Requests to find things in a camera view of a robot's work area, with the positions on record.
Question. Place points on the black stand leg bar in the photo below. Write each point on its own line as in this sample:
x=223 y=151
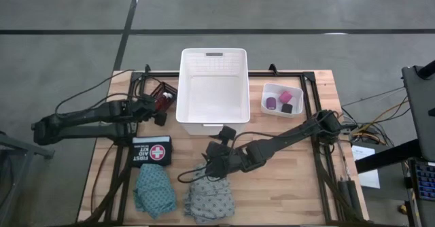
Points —
x=384 y=157

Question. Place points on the grey patterned cloth bundle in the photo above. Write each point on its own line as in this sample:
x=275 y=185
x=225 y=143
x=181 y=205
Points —
x=209 y=200

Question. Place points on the small yellow object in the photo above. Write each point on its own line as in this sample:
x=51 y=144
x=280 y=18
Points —
x=403 y=209

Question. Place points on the white perforated plastic basket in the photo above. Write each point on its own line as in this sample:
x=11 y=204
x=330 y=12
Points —
x=212 y=98

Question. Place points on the small clear plastic bin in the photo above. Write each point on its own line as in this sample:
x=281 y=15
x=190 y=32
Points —
x=295 y=109

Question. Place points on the black aluminium table frame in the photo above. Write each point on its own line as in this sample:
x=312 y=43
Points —
x=265 y=74

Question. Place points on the small dark mesh tray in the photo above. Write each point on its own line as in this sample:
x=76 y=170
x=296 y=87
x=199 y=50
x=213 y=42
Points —
x=172 y=91

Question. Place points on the pink bandage roll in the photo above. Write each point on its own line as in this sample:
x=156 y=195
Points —
x=285 y=97

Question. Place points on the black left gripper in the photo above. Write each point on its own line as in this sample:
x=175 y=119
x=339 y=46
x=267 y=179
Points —
x=144 y=108

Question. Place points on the purple bandage roll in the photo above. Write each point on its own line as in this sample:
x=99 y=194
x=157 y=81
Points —
x=270 y=103

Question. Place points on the teal patterned cloth bundle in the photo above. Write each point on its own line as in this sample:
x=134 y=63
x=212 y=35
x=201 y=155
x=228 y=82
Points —
x=154 y=193

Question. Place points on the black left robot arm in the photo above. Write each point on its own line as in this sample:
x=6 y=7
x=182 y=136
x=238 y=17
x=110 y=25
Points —
x=74 y=119

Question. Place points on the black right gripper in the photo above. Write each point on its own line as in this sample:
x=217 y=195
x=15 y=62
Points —
x=217 y=159

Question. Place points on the backlit keyboard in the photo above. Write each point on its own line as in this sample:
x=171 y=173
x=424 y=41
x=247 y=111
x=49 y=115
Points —
x=425 y=181

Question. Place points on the black first aid kit pouch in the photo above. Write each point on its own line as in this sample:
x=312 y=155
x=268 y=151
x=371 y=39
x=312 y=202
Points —
x=149 y=152

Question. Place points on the white paper sheet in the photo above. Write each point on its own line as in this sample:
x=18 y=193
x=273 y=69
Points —
x=362 y=152

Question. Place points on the grey metal cart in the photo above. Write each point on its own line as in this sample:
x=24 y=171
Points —
x=20 y=146

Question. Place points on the black bandage roll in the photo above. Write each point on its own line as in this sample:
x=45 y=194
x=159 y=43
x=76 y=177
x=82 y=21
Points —
x=287 y=108

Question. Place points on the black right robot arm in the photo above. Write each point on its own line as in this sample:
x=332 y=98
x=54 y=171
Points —
x=282 y=142

